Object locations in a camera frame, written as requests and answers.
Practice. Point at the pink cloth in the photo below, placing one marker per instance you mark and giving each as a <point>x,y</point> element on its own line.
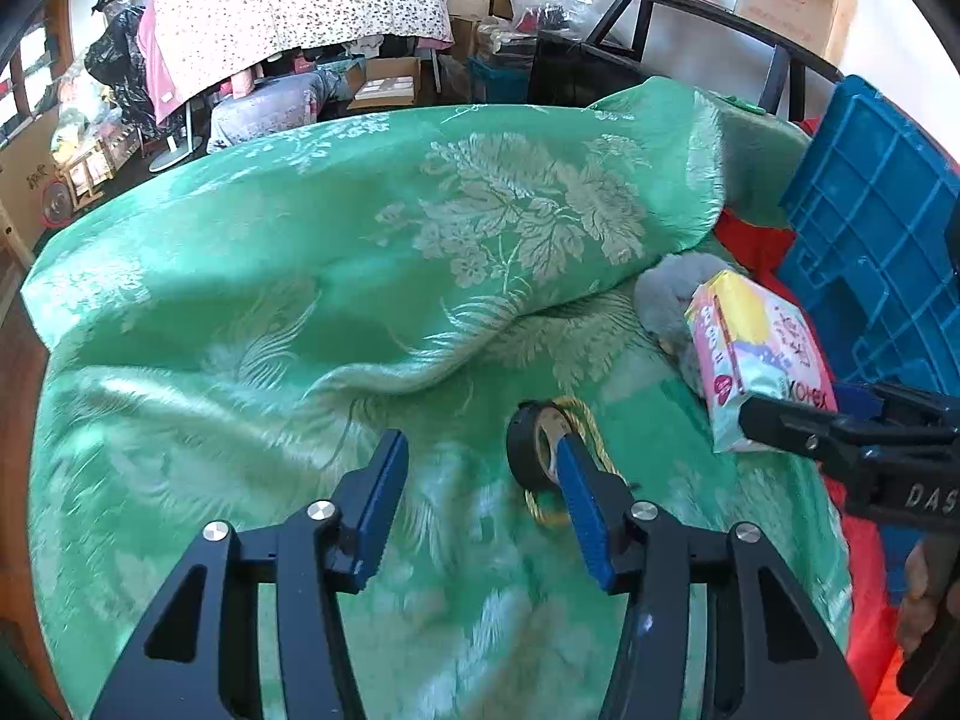
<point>161,67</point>

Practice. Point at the green patterned blanket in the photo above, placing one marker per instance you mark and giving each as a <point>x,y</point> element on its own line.
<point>300,277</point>

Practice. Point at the grey plush toy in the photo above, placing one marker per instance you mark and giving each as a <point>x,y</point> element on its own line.
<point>667,300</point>

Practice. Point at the brown cardboard box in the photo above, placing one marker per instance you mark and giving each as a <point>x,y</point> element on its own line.
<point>787,0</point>
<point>30,187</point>
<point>386,79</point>

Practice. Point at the white floor stand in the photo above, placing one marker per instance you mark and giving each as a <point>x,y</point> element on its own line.
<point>172,157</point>

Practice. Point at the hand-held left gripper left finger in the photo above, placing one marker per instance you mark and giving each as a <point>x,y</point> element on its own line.
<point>379,510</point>

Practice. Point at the dark teal plastic bin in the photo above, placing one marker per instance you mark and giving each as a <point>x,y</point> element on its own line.
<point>499,82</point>

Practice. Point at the black flat panel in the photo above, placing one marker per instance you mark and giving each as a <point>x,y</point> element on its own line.
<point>577,71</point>

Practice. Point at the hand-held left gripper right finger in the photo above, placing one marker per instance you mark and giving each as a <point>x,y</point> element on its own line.
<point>589,517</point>

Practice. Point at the black metal table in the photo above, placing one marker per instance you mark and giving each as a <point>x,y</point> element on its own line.
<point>780,82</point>

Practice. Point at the pink sanitary pad packet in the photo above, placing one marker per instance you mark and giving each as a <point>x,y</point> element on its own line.
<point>750,345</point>

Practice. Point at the black garbage bag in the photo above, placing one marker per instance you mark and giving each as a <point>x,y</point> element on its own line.
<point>120,67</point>

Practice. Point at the person's right hand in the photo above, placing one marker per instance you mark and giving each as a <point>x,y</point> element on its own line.
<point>919,592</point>

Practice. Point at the black tape roll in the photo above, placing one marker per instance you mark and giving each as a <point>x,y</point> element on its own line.
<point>521,442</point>

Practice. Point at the red wheel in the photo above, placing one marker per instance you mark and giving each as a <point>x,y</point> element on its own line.
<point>56,202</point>

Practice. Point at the blue plastic crate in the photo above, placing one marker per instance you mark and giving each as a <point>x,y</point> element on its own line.
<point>877,202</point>

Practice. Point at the red cloth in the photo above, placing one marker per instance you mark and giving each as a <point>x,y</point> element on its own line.
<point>870,577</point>

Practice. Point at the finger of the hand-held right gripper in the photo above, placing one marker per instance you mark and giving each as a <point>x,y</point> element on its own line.
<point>787,427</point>
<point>855,397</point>

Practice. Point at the grey patterned bundle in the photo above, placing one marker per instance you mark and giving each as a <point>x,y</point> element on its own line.
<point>262,109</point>

